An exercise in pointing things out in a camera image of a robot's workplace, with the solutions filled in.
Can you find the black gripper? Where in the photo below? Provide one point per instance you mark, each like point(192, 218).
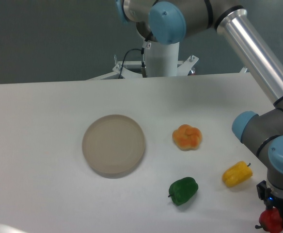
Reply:
point(271, 196)

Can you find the red bell pepper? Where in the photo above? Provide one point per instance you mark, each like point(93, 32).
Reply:
point(270, 221)

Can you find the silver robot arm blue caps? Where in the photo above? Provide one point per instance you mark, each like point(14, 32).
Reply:
point(170, 21)

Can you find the yellow bell pepper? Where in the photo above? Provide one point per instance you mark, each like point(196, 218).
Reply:
point(237, 174)

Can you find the green bell pepper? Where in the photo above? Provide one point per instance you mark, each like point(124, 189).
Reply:
point(181, 191)

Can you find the orange braided bread roll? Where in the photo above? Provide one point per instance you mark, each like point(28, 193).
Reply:
point(187, 137)

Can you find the beige round plate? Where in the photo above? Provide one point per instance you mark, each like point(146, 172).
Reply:
point(113, 145)

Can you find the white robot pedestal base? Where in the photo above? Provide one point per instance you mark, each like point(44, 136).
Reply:
point(151, 60)

